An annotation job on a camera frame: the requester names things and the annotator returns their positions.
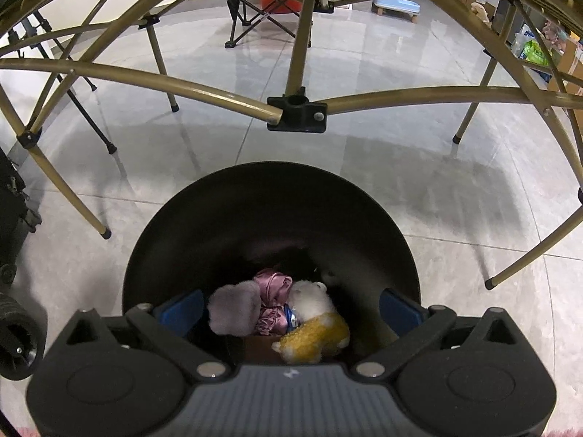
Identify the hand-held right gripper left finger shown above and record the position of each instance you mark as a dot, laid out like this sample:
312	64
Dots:
182	313

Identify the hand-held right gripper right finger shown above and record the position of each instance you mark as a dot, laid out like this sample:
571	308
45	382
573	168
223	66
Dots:
401	314

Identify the yellow plush toy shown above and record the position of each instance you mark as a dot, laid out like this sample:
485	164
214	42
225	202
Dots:
319	337

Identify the white plush toy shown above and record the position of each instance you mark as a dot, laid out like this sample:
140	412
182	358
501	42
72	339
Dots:
312	300

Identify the pink satin bow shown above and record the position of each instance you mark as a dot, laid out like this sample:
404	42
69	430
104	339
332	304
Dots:
273	286

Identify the black round trash bin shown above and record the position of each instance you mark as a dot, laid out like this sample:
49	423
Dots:
273	209

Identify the black suitcase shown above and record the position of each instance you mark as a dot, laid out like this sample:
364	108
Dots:
11	209

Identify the tan folding camping table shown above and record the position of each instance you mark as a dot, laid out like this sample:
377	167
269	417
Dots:
296	109

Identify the green snack bag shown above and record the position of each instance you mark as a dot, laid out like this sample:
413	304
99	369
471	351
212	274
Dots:
537	52

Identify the blue step stool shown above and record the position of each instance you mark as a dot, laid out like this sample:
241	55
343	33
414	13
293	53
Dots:
396	7

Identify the tan plush bear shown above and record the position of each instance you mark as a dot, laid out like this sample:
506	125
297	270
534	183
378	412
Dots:
479	11

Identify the black camera tripod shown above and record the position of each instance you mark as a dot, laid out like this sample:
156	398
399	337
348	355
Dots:
91	120

